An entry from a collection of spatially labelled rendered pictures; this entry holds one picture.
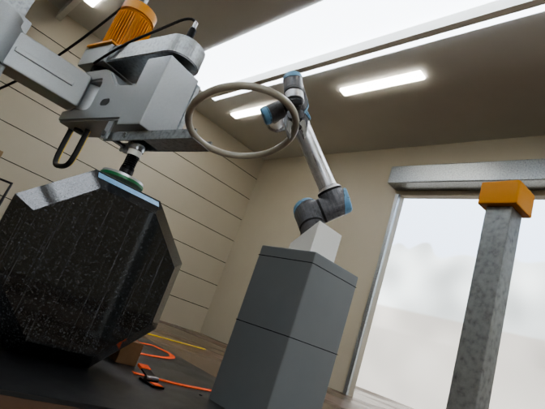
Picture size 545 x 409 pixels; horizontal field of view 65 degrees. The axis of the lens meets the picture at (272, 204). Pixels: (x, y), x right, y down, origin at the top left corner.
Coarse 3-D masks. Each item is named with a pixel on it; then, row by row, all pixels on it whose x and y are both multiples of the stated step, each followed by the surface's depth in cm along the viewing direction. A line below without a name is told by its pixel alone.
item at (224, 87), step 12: (228, 84) 163; (240, 84) 163; (252, 84) 163; (204, 96) 167; (276, 96) 167; (192, 108) 173; (288, 108) 173; (192, 132) 187; (204, 144) 195; (288, 144) 195; (228, 156) 202; (240, 156) 203; (252, 156) 203; (264, 156) 202
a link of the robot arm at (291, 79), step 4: (288, 72) 197; (292, 72) 196; (296, 72) 196; (284, 76) 198; (288, 76) 195; (292, 76) 194; (296, 76) 195; (300, 76) 196; (284, 80) 197; (288, 80) 194; (292, 80) 193; (296, 80) 193; (300, 80) 195; (284, 84) 196; (288, 84) 193; (292, 84) 192; (296, 84) 192; (300, 84) 194; (284, 88) 195; (288, 88) 192; (300, 88) 192; (284, 92) 194; (304, 92) 201
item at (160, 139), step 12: (120, 132) 223; (132, 132) 217; (144, 132) 211; (156, 132) 205; (168, 132) 200; (180, 132) 195; (120, 144) 233; (156, 144) 211; (168, 144) 206; (180, 144) 201; (192, 144) 196
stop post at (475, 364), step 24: (480, 192) 139; (504, 192) 132; (528, 192) 134; (504, 216) 131; (528, 216) 134; (480, 240) 134; (504, 240) 128; (480, 264) 130; (504, 264) 127; (480, 288) 127; (504, 288) 127; (480, 312) 124; (504, 312) 126; (480, 336) 121; (456, 360) 123; (480, 360) 118; (456, 384) 121; (480, 384) 116; (456, 408) 118; (480, 408) 116
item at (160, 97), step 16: (160, 64) 221; (176, 64) 222; (144, 80) 222; (160, 80) 215; (176, 80) 223; (192, 80) 232; (144, 96) 216; (160, 96) 216; (176, 96) 224; (128, 112) 217; (144, 112) 210; (160, 112) 217; (176, 112) 225; (128, 128) 219; (144, 128) 211; (160, 128) 218; (176, 128) 226
